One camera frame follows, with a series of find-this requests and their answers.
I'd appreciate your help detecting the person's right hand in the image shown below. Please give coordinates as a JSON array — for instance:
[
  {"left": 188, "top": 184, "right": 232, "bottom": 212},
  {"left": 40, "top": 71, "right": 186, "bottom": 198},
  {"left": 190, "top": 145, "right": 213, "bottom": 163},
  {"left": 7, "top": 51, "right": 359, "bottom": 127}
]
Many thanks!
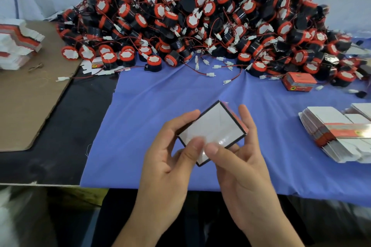
[{"left": 204, "top": 104, "right": 291, "bottom": 239}]

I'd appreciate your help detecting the person's left hand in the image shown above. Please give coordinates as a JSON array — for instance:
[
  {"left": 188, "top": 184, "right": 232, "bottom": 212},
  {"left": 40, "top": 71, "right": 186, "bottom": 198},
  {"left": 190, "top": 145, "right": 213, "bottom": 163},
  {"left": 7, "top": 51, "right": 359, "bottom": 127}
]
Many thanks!
[{"left": 130, "top": 110, "right": 205, "bottom": 239}]

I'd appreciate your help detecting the orange white paper box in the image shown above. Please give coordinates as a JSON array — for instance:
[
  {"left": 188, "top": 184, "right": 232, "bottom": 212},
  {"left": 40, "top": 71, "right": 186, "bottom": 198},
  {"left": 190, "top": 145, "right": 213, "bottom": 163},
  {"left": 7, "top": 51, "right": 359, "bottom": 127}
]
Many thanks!
[
  {"left": 175, "top": 100, "right": 249, "bottom": 167},
  {"left": 282, "top": 71, "right": 318, "bottom": 92}
]

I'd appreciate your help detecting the stack of paper boxes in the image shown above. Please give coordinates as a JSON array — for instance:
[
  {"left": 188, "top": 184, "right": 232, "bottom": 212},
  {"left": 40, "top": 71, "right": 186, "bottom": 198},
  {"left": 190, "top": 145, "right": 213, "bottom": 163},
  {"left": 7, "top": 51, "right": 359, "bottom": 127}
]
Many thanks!
[
  {"left": 298, "top": 103, "right": 371, "bottom": 164},
  {"left": 0, "top": 18, "right": 45, "bottom": 71}
]

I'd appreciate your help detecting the pile of black red buzzers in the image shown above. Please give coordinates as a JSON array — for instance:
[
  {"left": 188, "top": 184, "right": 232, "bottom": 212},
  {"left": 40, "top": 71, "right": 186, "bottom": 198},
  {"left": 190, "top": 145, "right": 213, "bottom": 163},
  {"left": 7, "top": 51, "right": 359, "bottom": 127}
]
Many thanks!
[{"left": 55, "top": 0, "right": 371, "bottom": 88}]

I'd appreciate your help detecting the blue cloth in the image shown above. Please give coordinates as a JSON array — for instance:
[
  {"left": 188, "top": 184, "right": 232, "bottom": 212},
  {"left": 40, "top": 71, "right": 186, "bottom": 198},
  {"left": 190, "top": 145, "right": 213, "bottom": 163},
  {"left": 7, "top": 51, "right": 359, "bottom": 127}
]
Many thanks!
[{"left": 80, "top": 38, "right": 371, "bottom": 207}]

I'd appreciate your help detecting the brown cardboard sheet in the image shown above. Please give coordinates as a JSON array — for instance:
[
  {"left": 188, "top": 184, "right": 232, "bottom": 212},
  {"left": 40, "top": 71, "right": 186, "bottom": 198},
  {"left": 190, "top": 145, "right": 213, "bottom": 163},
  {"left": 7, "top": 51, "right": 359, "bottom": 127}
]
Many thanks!
[{"left": 0, "top": 20, "right": 82, "bottom": 152}]

